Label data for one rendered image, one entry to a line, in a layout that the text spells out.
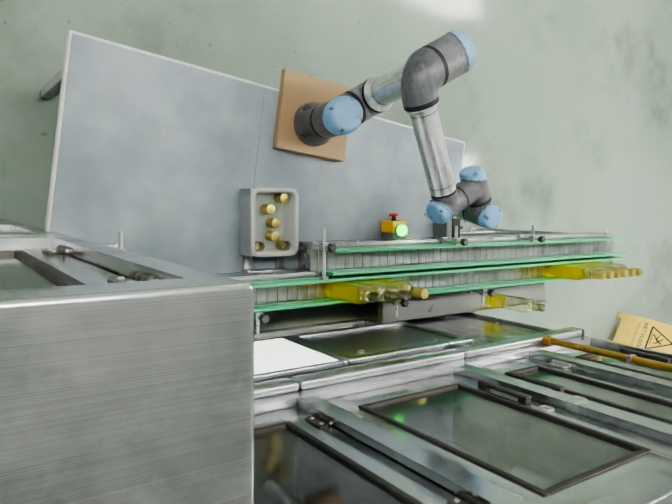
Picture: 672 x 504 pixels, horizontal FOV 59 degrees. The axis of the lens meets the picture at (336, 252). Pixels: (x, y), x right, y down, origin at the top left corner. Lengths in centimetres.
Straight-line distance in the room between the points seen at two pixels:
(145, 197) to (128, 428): 146
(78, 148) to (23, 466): 145
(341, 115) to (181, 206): 58
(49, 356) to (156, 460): 11
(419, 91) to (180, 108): 76
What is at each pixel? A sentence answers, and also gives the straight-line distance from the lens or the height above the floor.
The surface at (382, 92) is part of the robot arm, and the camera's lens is 191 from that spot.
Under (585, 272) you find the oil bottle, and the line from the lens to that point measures 275.
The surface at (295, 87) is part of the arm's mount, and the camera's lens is 211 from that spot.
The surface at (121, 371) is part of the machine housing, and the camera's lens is 46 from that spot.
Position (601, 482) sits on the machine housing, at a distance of 115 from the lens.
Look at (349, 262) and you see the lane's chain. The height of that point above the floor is 88.
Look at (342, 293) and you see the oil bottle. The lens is 195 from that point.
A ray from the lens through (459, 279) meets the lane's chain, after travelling 246.
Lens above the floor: 257
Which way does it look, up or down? 55 degrees down
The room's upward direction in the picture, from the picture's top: 97 degrees clockwise
